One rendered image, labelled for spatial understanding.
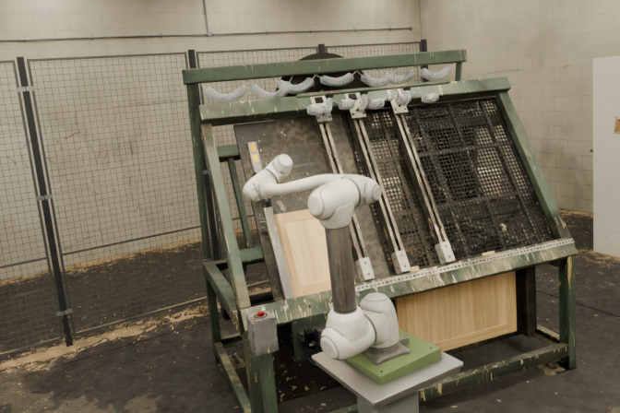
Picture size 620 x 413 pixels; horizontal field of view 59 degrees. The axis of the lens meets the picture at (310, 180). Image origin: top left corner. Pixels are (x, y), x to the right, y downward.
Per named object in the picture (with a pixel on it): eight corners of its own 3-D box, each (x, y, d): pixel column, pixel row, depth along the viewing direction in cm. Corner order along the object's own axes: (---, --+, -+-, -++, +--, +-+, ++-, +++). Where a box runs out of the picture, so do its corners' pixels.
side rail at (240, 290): (237, 312, 292) (240, 309, 282) (199, 133, 329) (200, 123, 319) (248, 311, 294) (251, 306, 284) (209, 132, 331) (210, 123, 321)
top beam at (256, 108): (199, 128, 324) (200, 120, 315) (196, 113, 327) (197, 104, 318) (504, 95, 396) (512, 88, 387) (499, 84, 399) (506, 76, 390)
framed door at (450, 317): (399, 361, 345) (400, 363, 342) (393, 278, 336) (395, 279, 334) (515, 329, 374) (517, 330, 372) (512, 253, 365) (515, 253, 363)
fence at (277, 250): (283, 300, 295) (285, 299, 291) (246, 145, 327) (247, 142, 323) (292, 299, 297) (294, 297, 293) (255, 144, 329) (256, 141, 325)
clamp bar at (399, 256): (394, 276, 317) (411, 265, 296) (339, 100, 357) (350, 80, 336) (409, 272, 320) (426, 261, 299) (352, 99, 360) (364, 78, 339)
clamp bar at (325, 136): (357, 283, 309) (373, 273, 288) (305, 104, 349) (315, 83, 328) (374, 280, 313) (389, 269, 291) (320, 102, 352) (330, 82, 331)
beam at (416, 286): (241, 336, 288) (244, 332, 278) (236, 312, 292) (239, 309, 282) (567, 258, 360) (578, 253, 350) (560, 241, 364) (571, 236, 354)
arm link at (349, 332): (378, 351, 235) (341, 373, 222) (351, 339, 247) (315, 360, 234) (363, 178, 219) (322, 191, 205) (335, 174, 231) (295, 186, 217)
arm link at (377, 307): (407, 337, 246) (400, 291, 243) (380, 354, 235) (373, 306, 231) (381, 328, 259) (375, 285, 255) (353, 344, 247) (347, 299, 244)
